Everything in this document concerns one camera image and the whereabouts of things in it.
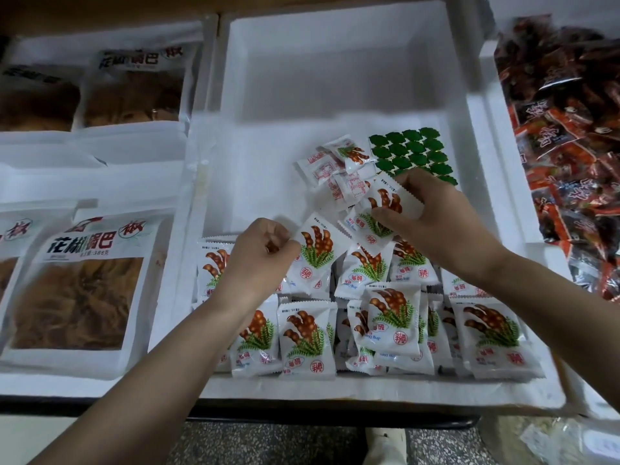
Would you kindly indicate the person's left hand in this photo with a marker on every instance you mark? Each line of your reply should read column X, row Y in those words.
column 254, row 266

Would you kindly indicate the person's right hand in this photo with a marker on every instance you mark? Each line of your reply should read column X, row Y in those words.
column 444, row 225

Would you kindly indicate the white printed snack packet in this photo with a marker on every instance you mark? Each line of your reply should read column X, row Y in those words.
column 383, row 200

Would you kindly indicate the pile of white printed packets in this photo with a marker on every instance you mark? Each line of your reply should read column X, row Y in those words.
column 387, row 314

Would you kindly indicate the pile of dark red packets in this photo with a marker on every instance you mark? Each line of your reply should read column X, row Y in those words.
column 567, row 140

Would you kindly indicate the white bag of orange crisps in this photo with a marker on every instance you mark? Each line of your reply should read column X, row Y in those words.
column 34, row 101
column 82, row 305
column 131, row 97
column 8, row 276

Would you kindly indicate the person's right forearm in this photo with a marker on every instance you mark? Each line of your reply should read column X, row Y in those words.
column 557, row 314

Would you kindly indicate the person's left forearm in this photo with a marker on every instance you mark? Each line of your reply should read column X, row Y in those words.
column 136, row 392

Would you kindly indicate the person's right white shoe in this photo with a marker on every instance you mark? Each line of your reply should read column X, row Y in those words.
column 386, row 448

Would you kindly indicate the green leaf-pattern sheet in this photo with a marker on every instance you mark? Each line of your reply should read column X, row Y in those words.
column 412, row 150

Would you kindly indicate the clear round plastic tub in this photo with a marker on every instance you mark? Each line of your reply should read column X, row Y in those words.
column 552, row 442

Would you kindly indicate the white foam slab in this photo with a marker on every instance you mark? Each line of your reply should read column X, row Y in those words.
column 34, row 442

